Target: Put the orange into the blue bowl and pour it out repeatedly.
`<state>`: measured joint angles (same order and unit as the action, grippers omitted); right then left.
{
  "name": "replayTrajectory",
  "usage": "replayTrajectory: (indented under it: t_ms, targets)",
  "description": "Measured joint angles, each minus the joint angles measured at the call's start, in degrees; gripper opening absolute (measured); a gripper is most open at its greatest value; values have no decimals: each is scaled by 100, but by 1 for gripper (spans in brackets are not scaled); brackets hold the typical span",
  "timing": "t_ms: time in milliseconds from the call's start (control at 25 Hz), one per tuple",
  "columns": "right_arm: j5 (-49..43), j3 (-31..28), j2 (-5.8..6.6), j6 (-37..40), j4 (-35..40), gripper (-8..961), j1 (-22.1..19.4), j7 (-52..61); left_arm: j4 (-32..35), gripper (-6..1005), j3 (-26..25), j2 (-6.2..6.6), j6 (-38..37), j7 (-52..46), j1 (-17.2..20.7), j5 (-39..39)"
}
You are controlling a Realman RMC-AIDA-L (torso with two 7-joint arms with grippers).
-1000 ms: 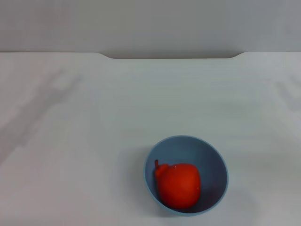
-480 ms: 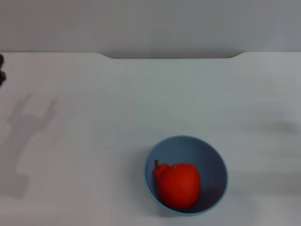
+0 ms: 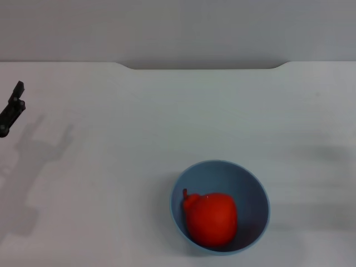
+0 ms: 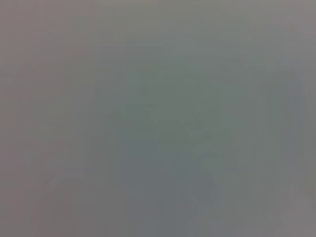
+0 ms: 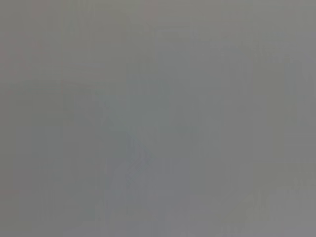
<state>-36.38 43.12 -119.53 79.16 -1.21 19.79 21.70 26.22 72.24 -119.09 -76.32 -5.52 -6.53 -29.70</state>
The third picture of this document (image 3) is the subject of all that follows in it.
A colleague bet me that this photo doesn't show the orange fruit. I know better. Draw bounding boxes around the orange fruit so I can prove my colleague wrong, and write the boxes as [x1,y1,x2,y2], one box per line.
[182,188,238,248]

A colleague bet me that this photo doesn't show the blue bowl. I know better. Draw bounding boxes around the blue bowl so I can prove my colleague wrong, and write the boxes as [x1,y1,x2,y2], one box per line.
[169,159,271,256]

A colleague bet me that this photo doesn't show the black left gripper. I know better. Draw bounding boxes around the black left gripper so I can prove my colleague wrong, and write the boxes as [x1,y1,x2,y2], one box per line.
[0,80,27,139]

